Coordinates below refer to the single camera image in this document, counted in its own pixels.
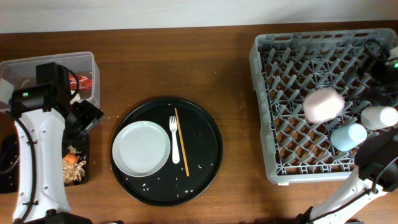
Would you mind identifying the red snack wrapper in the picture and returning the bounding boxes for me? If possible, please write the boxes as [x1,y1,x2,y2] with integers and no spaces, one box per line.
[69,74,93,90]

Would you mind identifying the white cup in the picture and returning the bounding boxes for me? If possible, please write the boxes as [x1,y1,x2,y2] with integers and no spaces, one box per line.
[361,106,397,131]

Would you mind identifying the small white bowl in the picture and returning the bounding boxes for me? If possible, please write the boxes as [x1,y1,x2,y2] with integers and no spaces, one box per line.
[303,88,345,123]

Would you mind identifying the orange carrot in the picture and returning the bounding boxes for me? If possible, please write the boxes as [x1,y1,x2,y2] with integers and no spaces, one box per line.
[63,153,78,165]

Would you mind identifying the light blue cup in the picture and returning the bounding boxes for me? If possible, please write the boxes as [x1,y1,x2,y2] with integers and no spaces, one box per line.
[331,123,368,151]

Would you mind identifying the rice and food scraps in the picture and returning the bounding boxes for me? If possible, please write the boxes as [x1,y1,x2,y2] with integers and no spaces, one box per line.
[62,146,86,186]

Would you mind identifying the white plate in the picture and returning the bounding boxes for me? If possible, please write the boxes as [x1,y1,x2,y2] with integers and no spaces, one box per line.
[112,121,171,177]

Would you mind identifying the white plastic fork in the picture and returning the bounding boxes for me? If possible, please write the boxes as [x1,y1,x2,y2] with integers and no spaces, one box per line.
[169,116,180,164]

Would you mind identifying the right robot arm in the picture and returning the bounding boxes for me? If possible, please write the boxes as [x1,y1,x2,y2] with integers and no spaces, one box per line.
[295,39,397,223]

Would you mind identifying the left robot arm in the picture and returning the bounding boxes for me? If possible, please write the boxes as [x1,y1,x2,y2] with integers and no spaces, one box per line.
[7,62,104,223]

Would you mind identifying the grey dishwasher rack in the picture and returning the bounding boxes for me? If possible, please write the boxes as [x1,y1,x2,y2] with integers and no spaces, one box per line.
[249,28,397,185]

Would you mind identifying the clear plastic bin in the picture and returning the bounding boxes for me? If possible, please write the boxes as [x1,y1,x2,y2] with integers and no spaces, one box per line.
[1,52,101,112]

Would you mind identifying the black rectangular tray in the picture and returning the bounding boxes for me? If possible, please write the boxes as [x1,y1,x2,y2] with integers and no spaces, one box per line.
[1,134,90,194]

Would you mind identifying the wooden chopstick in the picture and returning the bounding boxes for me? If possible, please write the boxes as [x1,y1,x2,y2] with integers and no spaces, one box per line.
[174,108,190,177]

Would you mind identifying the round black serving tray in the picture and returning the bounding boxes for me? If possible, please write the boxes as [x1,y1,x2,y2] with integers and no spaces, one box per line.
[111,97,223,207]

